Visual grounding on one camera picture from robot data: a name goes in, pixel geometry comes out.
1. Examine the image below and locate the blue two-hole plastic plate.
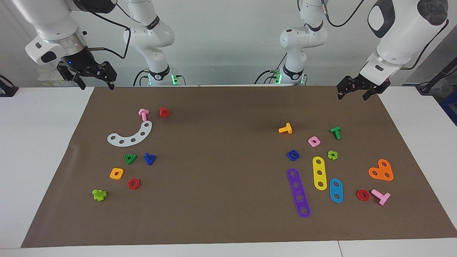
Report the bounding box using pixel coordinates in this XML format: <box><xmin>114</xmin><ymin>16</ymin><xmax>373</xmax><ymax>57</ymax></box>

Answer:
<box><xmin>329</xmin><ymin>178</ymin><xmax>344</xmax><ymax>203</ymax></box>

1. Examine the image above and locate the purple four-hole plastic plate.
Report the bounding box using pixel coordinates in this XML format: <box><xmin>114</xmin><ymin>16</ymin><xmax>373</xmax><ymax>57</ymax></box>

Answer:
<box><xmin>287</xmin><ymin>168</ymin><xmax>311</xmax><ymax>218</ymax></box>

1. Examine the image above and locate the black stand pole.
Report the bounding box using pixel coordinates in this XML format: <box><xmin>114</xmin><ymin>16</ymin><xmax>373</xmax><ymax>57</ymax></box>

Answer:
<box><xmin>417</xmin><ymin>64</ymin><xmax>457</xmax><ymax>94</ymax></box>

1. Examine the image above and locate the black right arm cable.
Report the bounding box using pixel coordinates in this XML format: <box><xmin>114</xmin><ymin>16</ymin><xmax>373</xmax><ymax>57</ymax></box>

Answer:
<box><xmin>73</xmin><ymin>0</ymin><xmax>131</xmax><ymax>60</ymax></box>

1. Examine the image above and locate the white cardboard box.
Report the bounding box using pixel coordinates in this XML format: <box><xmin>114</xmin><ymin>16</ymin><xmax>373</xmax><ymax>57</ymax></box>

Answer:
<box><xmin>37</xmin><ymin>70</ymin><xmax>72</xmax><ymax>87</ymax></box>

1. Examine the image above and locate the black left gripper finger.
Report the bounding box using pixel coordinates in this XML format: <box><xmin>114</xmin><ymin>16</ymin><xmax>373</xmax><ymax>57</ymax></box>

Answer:
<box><xmin>362</xmin><ymin>89</ymin><xmax>382</xmax><ymax>101</ymax></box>
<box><xmin>337</xmin><ymin>80</ymin><xmax>352</xmax><ymax>100</ymax></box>

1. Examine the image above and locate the grey crumpled bag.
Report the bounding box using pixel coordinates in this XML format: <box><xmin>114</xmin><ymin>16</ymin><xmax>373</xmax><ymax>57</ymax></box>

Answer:
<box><xmin>430</xmin><ymin>79</ymin><xmax>455</xmax><ymax>99</ymax></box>

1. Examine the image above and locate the black base cable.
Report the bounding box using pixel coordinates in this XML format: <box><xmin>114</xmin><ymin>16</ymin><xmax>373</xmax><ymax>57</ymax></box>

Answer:
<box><xmin>134</xmin><ymin>69</ymin><xmax>186</xmax><ymax>86</ymax></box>
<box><xmin>254</xmin><ymin>54</ymin><xmax>307</xmax><ymax>85</ymax></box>

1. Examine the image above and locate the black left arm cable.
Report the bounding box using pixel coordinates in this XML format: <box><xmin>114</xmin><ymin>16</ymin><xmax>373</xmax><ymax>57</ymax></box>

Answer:
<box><xmin>321</xmin><ymin>0</ymin><xmax>450</xmax><ymax>70</ymax></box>

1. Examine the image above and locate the brown table mat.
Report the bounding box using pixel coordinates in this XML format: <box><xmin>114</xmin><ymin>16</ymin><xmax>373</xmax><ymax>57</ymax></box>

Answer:
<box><xmin>21</xmin><ymin>85</ymin><xmax>457</xmax><ymax>248</ymax></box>

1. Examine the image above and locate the blue crate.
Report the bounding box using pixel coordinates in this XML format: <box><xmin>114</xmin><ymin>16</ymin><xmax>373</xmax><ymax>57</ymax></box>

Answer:
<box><xmin>438</xmin><ymin>89</ymin><xmax>457</xmax><ymax>126</ymax></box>

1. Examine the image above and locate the white curved five-hole plate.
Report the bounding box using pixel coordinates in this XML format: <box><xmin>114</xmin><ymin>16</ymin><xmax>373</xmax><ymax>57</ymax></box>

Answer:
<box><xmin>107</xmin><ymin>121</ymin><xmax>153</xmax><ymax>147</ymax></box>

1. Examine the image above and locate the black device on table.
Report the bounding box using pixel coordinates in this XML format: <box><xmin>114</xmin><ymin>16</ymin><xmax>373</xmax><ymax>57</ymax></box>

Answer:
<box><xmin>0</xmin><ymin>75</ymin><xmax>19</xmax><ymax>97</ymax></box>

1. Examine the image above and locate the orange heart-shaped plastic plate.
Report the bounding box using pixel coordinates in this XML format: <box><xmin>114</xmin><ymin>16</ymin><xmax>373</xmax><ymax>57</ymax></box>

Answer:
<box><xmin>368</xmin><ymin>159</ymin><xmax>394</xmax><ymax>181</ymax></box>

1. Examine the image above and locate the yellow three-hole plastic plate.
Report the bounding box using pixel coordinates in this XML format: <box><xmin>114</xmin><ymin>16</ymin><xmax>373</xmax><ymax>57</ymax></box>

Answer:
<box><xmin>312</xmin><ymin>156</ymin><xmax>327</xmax><ymax>191</ymax></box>

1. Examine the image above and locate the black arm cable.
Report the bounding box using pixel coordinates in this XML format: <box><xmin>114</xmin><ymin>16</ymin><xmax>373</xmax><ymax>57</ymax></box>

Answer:
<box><xmin>73</xmin><ymin>0</ymin><xmax>131</xmax><ymax>60</ymax></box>
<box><xmin>321</xmin><ymin>0</ymin><xmax>450</xmax><ymax>70</ymax></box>

